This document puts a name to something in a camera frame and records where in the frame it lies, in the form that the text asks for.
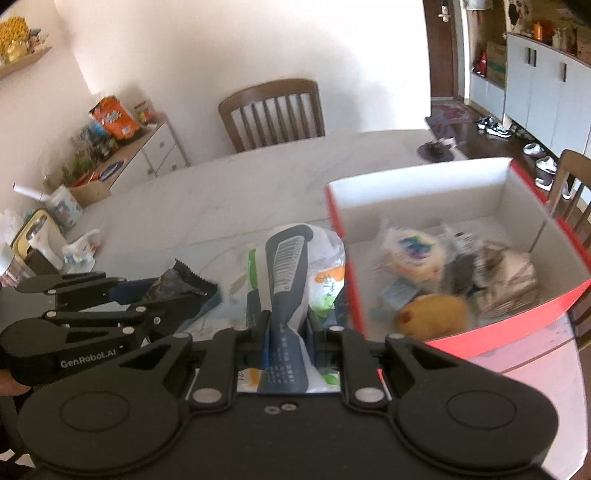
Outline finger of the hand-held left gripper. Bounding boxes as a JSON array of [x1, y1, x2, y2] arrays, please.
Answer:
[[44, 295, 206, 344], [16, 271, 155, 305]]

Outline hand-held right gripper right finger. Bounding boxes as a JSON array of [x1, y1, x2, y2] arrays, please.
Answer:
[[305, 318, 467, 411]]

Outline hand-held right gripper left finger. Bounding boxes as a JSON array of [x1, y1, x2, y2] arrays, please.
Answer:
[[117, 310, 273, 411]]

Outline black zigzag-edge snack packet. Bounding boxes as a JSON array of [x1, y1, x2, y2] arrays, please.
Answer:
[[139, 259, 219, 324]]

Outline blue white tissue pack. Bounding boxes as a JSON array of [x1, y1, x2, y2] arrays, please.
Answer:
[[235, 224, 347, 395]]

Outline small white blue carton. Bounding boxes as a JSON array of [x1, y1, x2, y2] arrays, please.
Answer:
[[381, 281, 416, 320]]

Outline yellow spotted plush toy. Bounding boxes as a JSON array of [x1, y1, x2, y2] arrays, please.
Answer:
[[397, 295, 469, 343]]

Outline round bread packet blue print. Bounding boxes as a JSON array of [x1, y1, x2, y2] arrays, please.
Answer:
[[376, 228, 446, 283]]

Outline black foil wrapper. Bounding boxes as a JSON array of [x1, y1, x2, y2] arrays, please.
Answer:
[[444, 251, 480, 297]]

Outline silver brown snack wrapper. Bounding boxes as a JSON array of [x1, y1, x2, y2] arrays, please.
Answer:
[[466, 244, 541, 319]]

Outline red cardboard shoe box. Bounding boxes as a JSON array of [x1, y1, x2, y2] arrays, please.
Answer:
[[323, 157, 591, 361]]

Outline white marble desktop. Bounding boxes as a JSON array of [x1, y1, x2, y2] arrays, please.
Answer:
[[65, 129, 587, 480]]

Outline person's left hand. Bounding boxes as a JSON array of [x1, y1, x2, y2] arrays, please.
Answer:
[[0, 373, 33, 398]]

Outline white plastic bag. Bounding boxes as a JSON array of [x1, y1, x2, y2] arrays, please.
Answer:
[[62, 229, 101, 273]]

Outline brown cardboard box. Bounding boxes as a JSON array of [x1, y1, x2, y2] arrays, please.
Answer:
[[69, 181, 115, 208]]

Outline light blue printed box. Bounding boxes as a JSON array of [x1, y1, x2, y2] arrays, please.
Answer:
[[46, 187, 85, 232]]

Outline yellow white appliance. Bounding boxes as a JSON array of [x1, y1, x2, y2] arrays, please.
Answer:
[[10, 210, 65, 273]]

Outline white paper roll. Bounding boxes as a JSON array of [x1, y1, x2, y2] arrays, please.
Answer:
[[13, 184, 51, 202]]

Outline white wood-top side cabinet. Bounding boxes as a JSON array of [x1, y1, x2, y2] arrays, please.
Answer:
[[69, 111, 190, 208]]

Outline orange snack bag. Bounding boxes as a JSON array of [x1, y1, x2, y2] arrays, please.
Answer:
[[89, 95, 141, 140]]

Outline brown wooden slat-back chair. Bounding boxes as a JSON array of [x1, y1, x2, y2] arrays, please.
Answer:
[[547, 148, 591, 352], [218, 78, 326, 154]]

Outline patterned door mat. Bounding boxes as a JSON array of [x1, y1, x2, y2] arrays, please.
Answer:
[[429, 102, 481, 124]]

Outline yellow artificial flowers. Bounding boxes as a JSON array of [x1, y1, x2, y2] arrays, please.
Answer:
[[0, 16, 40, 61]]

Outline dark sneakers pair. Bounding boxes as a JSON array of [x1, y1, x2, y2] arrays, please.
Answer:
[[477, 116, 513, 138]]

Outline white low bench cabinet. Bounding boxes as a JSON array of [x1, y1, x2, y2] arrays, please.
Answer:
[[470, 69, 506, 121]]

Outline dark brown door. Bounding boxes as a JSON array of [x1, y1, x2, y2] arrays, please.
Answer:
[[422, 0, 462, 100]]

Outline printed cardboard carton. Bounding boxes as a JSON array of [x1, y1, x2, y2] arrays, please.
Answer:
[[485, 41, 508, 84]]

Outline white double door cabinet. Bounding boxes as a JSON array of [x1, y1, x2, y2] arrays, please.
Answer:
[[503, 32, 591, 158]]

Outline wooden wall shelf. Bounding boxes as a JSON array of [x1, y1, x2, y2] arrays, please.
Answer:
[[0, 45, 54, 80]]

